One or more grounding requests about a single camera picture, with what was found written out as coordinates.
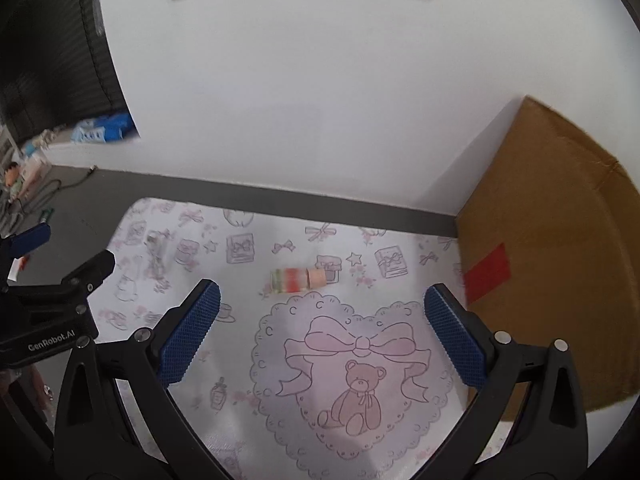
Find pink striped small bottle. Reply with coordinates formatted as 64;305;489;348
269;267;327;295

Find person's left hand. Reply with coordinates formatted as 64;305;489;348
15;366;55;416

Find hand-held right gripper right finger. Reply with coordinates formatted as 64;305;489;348
417;282;590;480

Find small doll figure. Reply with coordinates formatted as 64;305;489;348
4;162;26;197

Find printed teddy bear mat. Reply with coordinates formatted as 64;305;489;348
102;197;517;480

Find blue and white packet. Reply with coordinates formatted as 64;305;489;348
71;113;135;144

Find white earphone cable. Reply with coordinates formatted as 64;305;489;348
144;229;169;282

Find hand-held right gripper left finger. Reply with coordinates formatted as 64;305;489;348
54;279;232;480

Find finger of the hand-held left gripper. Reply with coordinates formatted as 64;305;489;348
57;248;116;292
0;223;52;262

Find black cable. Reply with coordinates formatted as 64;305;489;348
14;165;99;212

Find clear pink storage box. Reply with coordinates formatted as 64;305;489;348
22;157;51;187

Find brown cardboard box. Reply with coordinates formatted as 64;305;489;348
454;94;637;414

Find black window blinds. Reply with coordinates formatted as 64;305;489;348
0;0;129;147

